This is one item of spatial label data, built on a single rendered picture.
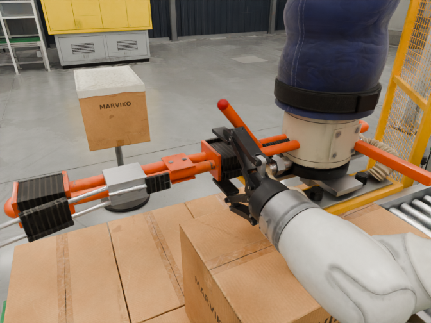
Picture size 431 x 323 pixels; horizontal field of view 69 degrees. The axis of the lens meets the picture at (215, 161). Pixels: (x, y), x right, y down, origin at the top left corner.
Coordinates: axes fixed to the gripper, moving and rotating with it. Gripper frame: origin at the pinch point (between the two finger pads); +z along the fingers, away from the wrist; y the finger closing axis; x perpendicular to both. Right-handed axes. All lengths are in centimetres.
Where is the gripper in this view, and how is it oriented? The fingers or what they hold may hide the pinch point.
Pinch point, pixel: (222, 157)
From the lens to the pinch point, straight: 66.7
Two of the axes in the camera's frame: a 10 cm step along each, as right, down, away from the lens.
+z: -4.4, -4.3, 7.9
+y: 0.0, 8.8, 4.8
